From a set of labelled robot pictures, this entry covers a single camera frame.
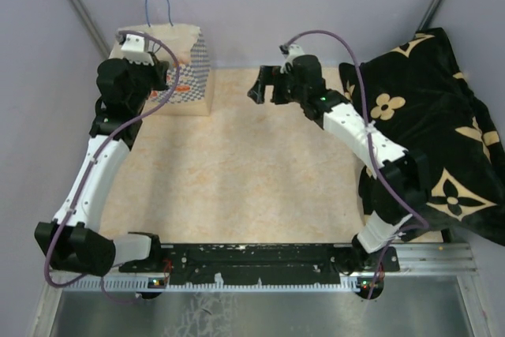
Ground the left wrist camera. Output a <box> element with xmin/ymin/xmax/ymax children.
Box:
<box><xmin>119</xmin><ymin>34</ymin><xmax>155</xmax><ymax>66</ymax></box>

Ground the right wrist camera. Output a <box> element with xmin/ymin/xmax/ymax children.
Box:
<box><xmin>279</xmin><ymin>43</ymin><xmax>305</xmax><ymax>74</ymax></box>

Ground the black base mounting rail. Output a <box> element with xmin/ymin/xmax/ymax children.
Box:
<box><xmin>119</xmin><ymin>243</ymin><xmax>400</xmax><ymax>298</ymax></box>

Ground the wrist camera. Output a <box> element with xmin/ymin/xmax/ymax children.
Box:
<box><xmin>279</xmin><ymin>43</ymin><xmax>305</xmax><ymax>74</ymax></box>
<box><xmin>119</xmin><ymin>34</ymin><xmax>155</xmax><ymax>66</ymax></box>

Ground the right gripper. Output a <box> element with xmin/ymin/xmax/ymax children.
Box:
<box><xmin>246</xmin><ymin>66</ymin><xmax>305</xmax><ymax>106</ymax></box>

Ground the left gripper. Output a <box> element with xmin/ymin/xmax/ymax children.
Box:
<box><xmin>122</xmin><ymin>51</ymin><xmax>169</xmax><ymax>111</ymax></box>

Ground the black floral blanket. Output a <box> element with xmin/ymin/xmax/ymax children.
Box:
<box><xmin>339</xmin><ymin>28</ymin><xmax>504</xmax><ymax>245</ymax></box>

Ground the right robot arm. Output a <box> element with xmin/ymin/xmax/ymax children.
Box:
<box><xmin>247</xmin><ymin>54</ymin><xmax>429</xmax><ymax>275</ymax></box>

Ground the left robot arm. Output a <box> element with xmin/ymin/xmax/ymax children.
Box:
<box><xmin>35</xmin><ymin>54</ymin><xmax>170</xmax><ymax>287</ymax></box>

